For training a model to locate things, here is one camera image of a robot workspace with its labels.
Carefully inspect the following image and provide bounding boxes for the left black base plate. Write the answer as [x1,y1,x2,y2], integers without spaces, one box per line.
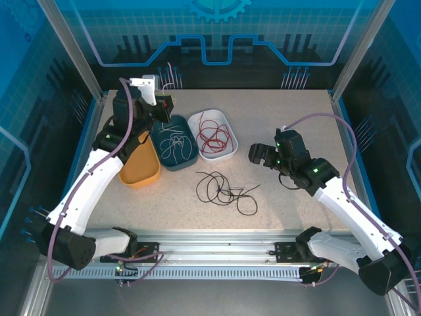
[100,242,161,264]

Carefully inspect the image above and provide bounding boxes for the yellow plastic tray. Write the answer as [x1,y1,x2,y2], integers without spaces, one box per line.
[118,134,162,190]

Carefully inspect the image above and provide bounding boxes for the aluminium table side rail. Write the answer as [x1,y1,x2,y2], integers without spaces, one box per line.
[62,93,108,238]
[330,92,376,238]

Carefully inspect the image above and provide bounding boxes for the thin white cable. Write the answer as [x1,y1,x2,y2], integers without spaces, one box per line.
[160,61,185,155]
[159,124,195,164]

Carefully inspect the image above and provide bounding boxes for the thin black cable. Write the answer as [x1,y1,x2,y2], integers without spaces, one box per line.
[195,171,231,205]
[215,184,261,217]

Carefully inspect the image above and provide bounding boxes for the aluminium mounting rail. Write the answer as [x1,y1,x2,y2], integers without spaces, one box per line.
[42,228,392,267]

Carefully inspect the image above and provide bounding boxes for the black wiring connector cluster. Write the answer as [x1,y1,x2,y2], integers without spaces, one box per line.
[298,263,330,288]
[114,259,139,287]

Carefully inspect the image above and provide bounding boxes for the slotted grey cable duct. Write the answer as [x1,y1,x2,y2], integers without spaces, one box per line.
[52,267,303,280]

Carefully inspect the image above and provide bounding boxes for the steel shelf panel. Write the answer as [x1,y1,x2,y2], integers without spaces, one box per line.
[19,266,409,316]

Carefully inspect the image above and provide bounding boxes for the aluminium frame post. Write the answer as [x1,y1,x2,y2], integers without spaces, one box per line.
[36,0,108,101]
[330,0,397,101]

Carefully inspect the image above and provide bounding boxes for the dark teal plastic tray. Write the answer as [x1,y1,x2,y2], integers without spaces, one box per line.
[149,114,199,172]

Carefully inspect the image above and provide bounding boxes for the white plastic tray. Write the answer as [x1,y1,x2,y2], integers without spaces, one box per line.
[187,109,239,165]

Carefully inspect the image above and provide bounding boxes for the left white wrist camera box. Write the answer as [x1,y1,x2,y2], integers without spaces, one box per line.
[129,74,161,106]

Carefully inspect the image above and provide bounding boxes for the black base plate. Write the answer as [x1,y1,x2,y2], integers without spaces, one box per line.
[274,242,335,264]
[100,242,161,264]

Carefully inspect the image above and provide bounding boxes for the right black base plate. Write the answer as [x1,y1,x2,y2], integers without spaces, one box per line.
[274,242,335,264]

